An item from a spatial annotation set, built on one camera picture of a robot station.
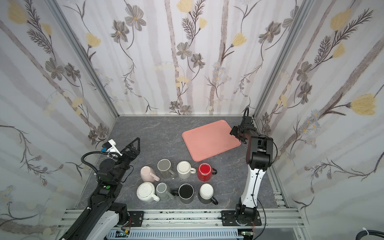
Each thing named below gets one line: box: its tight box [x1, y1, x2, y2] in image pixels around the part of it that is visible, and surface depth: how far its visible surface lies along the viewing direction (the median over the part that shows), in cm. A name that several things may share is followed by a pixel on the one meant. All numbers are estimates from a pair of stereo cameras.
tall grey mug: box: [157, 158, 174, 179], surface depth 84 cm
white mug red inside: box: [176, 160, 197, 179], surface depth 87 cm
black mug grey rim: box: [171, 183, 195, 204], surface depth 77 cm
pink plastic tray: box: [182, 120, 242, 162], surface depth 106 cm
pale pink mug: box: [140, 166, 160, 183], surface depth 83 cm
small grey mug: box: [155, 182, 175, 201], surface depth 76 cm
